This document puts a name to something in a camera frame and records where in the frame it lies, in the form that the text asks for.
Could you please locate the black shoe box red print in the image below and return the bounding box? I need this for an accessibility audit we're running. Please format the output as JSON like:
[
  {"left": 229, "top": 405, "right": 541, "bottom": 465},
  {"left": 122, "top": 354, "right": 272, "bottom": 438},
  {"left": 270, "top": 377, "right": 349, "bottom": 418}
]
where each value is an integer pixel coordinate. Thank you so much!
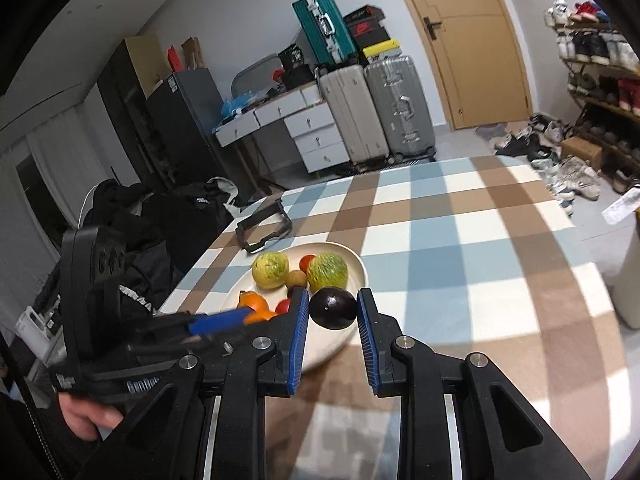
[{"left": 342, "top": 5, "right": 387, "bottom": 25}]

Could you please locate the wooden door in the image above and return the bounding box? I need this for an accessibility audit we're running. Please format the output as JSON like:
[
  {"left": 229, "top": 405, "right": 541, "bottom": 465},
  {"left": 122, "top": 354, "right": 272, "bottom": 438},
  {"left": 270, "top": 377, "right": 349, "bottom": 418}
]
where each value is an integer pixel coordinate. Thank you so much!
[{"left": 387, "top": 0, "right": 533, "bottom": 132}]

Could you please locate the beige suitcase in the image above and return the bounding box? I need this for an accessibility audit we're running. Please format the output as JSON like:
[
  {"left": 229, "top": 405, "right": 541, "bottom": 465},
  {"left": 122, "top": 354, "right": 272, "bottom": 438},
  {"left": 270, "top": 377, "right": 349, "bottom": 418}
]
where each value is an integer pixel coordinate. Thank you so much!
[{"left": 318, "top": 64, "right": 390, "bottom": 165}]

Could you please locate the checkered tablecloth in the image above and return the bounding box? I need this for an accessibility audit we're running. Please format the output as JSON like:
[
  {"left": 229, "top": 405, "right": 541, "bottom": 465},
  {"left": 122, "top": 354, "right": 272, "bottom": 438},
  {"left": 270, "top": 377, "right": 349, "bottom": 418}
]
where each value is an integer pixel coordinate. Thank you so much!
[{"left": 160, "top": 155, "right": 628, "bottom": 480}]

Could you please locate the person's left hand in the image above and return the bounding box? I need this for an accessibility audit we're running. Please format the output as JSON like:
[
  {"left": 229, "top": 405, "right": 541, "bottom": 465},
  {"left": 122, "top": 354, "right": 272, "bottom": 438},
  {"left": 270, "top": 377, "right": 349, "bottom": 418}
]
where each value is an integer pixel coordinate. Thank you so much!
[{"left": 59, "top": 392, "right": 123, "bottom": 441}]

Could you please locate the teal suitcase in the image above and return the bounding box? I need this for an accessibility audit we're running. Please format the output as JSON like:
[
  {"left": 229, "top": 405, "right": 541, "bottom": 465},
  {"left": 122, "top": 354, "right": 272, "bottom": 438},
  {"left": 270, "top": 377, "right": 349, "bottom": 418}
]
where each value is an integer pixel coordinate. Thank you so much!
[{"left": 292, "top": 0, "right": 358, "bottom": 66}]

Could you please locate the blue plastic bag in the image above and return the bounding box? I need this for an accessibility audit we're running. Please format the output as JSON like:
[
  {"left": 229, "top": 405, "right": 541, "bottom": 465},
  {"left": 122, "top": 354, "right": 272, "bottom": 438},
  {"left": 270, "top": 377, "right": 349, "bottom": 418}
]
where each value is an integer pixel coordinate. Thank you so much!
[{"left": 220, "top": 92, "right": 258, "bottom": 118}]

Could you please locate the tall dark shelf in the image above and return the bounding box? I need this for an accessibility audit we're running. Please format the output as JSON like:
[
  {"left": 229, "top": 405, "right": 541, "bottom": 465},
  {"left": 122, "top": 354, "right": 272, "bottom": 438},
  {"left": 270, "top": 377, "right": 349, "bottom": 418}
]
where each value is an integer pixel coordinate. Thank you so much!
[{"left": 97, "top": 40, "right": 171, "bottom": 186}]

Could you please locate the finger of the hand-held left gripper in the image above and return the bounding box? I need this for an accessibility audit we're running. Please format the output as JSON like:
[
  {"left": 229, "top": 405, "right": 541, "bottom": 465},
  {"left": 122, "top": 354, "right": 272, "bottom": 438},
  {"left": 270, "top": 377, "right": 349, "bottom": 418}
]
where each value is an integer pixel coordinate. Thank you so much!
[{"left": 132, "top": 308, "right": 249, "bottom": 344}]

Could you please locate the silver suitcase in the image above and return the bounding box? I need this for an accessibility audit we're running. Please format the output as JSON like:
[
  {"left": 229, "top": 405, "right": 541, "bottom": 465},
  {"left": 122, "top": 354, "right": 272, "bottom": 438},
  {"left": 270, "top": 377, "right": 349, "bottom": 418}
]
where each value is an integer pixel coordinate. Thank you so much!
[{"left": 364, "top": 55, "right": 437, "bottom": 158}]

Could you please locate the black printed container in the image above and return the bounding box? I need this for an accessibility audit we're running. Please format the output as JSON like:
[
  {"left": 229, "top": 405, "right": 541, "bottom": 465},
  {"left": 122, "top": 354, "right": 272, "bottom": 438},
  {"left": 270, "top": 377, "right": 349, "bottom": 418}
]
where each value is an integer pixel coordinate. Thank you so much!
[{"left": 277, "top": 44, "right": 306, "bottom": 68}]

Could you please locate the yellow and black shoe box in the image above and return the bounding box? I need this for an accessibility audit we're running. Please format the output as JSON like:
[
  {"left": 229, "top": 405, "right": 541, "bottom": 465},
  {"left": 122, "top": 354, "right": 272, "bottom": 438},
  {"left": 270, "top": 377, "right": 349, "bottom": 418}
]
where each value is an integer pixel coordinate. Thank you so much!
[{"left": 361, "top": 39, "right": 405, "bottom": 60}]

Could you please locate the white paper sheet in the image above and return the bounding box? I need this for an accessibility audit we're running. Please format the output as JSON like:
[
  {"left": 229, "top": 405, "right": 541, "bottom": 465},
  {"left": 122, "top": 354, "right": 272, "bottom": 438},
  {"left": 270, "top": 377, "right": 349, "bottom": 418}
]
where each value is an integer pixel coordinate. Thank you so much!
[{"left": 600, "top": 192, "right": 640, "bottom": 226}]

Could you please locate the dark purple plum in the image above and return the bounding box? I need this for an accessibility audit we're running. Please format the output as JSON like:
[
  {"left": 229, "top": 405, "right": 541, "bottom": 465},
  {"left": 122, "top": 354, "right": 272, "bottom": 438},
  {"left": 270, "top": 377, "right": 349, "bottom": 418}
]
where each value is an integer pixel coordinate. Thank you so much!
[{"left": 308, "top": 287, "right": 358, "bottom": 331}]

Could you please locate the yellow-green citrus fruit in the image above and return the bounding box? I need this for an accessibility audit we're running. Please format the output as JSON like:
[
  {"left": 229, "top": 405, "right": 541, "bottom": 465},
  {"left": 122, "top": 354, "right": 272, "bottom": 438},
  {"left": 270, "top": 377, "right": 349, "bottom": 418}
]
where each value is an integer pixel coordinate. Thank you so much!
[
  {"left": 306, "top": 252, "right": 349, "bottom": 292},
  {"left": 251, "top": 252, "right": 291, "bottom": 290}
]

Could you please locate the wooden shoe rack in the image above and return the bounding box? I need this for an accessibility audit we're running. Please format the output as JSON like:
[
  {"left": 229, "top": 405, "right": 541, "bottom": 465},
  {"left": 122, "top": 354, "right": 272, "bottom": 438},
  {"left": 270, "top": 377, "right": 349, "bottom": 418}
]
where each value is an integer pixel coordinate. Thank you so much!
[{"left": 545, "top": 0, "right": 640, "bottom": 196}]

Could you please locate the cream oval plate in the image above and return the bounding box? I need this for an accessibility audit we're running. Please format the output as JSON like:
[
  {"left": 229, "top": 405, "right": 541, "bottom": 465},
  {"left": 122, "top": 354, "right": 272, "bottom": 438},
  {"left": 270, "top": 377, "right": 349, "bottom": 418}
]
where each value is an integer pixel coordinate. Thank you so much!
[{"left": 220, "top": 242, "right": 369, "bottom": 373}]

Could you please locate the pile of scattered shoes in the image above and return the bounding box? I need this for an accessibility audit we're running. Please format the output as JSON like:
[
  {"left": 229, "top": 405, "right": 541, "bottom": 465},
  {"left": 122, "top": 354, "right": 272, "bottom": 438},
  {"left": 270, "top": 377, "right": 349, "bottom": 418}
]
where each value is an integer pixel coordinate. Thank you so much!
[{"left": 492, "top": 115, "right": 601, "bottom": 206}]

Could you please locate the black plastic frame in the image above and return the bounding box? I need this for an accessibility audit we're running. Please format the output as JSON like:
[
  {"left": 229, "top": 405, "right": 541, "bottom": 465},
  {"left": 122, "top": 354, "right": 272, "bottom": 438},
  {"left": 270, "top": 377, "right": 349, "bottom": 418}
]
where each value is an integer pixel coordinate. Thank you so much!
[{"left": 235, "top": 199, "right": 293, "bottom": 255}]

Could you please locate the small cardboard box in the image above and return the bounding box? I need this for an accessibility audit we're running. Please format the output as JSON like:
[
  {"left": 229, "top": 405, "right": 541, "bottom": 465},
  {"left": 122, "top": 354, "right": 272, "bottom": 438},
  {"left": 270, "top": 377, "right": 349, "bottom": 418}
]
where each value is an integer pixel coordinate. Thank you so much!
[{"left": 560, "top": 136, "right": 603, "bottom": 173}]

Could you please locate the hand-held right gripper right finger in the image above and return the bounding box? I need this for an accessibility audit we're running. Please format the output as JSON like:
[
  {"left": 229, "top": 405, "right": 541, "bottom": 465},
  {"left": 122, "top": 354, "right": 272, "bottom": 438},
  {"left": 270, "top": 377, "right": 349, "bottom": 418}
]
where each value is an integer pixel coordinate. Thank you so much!
[{"left": 355, "top": 287, "right": 591, "bottom": 480}]

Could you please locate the white drawer desk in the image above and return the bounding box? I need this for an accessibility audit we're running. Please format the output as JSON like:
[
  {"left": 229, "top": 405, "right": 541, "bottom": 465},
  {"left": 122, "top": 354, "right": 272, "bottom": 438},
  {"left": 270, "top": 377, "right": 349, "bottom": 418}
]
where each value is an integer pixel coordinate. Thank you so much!
[{"left": 215, "top": 82, "right": 351, "bottom": 176}]

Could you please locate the large cardboard box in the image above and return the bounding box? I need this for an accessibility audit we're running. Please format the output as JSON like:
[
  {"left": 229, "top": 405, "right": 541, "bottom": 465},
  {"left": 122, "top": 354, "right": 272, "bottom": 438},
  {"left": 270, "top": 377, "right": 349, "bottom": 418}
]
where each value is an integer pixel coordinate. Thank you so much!
[{"left": 124, "top": 34, "right": 173, "bottom": 98}]

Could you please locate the brown cardboard piece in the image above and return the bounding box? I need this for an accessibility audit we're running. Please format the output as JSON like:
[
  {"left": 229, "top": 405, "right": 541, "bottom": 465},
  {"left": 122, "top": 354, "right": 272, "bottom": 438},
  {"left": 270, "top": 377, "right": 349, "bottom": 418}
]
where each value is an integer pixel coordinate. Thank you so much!
[{"left": 181, "top": 36, "right": 206, "bottom": 71}]

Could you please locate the pile of dark clothes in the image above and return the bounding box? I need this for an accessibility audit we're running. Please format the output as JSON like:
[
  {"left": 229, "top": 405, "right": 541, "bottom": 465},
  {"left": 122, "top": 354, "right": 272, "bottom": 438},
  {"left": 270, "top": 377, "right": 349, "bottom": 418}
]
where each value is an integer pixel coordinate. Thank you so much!
[{"left": 35, "top": 177, "right": 238, "bottom": 321}]

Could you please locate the black bag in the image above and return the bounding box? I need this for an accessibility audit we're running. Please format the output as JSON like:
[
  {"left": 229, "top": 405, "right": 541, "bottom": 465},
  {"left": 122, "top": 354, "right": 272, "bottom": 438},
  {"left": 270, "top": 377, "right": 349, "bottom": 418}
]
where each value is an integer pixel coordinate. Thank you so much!
[{"left": 282, "top": 65, "right": 318, "bottom": 88}]

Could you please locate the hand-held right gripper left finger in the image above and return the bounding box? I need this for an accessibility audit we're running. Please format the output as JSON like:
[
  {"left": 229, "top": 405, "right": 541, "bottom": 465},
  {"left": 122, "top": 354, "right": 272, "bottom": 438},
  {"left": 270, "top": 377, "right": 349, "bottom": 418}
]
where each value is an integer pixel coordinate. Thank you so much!
[{"left": 102, "top": 287, "right": 311, "bottom": 480}]

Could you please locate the black cabinet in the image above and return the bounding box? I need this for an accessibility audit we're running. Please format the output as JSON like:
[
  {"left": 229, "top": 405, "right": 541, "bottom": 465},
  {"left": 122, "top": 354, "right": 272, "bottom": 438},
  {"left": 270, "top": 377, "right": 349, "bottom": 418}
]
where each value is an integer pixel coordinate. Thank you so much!
[{"left": 145, "top": 67, "right": 251, "bottom": 196}]

